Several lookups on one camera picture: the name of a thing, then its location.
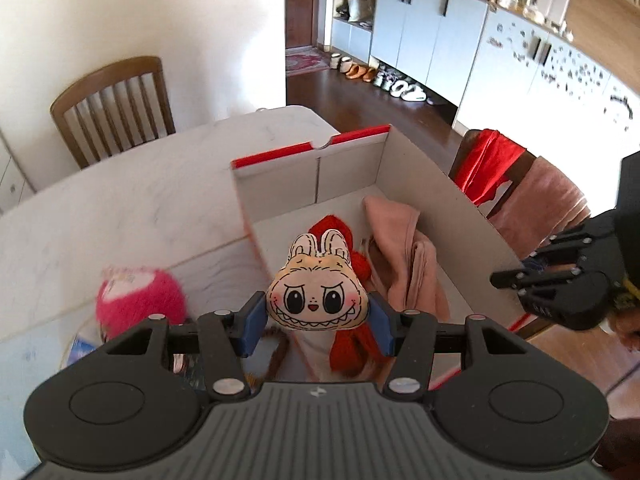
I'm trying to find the pink towel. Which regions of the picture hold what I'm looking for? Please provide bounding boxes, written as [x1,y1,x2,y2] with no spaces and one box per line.
[487,156,592,262]

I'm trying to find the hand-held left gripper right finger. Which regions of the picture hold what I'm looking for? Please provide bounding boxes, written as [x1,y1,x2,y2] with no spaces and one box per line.
[369,292,529,402]

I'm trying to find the cluster of cabinet magnets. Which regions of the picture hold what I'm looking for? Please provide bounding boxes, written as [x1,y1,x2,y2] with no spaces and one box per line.
[487,22,640,122]

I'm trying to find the white tote bag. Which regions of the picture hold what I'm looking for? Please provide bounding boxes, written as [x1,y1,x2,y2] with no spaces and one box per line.
[347,0,374,24]

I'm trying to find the group of glass jars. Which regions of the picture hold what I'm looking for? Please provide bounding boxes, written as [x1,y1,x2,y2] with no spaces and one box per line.
[497,0,577,42]

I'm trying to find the person's right hand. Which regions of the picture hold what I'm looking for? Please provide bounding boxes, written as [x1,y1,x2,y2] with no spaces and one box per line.
[612,304,640,352]

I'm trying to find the red cardboard box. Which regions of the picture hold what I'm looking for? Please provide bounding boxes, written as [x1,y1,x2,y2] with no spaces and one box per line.
[230,125,534,396]

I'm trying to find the pink patterned rug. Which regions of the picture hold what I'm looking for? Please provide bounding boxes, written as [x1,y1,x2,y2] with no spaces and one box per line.
[286,46,332,77]

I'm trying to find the red cloth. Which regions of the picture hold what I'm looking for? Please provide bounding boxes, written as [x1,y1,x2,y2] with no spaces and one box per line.
[307,215,382,377]

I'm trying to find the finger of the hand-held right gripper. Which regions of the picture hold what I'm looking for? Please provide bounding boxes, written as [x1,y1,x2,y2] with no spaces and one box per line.
[537,219,620,267]
[490,262,584,292]

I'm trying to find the wooden slat-back chair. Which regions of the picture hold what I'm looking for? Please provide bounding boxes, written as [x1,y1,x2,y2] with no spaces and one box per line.
[50,56,176,170]

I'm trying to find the pink fleece cloth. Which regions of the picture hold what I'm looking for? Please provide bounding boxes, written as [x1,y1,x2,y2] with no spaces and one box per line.
[362,195,452,327]

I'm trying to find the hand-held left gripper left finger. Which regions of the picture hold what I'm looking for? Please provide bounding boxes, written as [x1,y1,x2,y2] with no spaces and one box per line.
[106,291,266,402]

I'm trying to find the pink plush toy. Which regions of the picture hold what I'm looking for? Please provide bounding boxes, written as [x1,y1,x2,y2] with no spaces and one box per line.
[95,266,189,342]

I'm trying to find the wooden chair with draped cloths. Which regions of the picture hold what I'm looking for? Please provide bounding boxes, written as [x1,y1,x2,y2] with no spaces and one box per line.
[448,129,592,342]

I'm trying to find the wooden sideboard with white drawers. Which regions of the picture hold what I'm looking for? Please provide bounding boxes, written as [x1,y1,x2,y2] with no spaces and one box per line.
[0,135,36,214]

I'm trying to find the dark brown door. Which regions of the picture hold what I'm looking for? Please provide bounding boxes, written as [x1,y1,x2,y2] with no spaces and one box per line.
[286,0,333,52]

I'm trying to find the monster face plush pendant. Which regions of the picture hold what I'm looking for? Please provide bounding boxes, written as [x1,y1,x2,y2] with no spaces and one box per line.
[265,230,371,334]

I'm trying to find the red garment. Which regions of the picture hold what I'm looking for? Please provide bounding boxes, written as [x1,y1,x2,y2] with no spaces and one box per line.
[462,130,529,207]

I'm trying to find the row of shoes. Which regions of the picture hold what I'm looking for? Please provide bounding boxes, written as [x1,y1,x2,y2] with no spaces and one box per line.
[331,52,437,106]

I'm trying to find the white lower cabinet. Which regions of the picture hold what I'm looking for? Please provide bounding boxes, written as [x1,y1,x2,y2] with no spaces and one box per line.
[330,0,640,162]

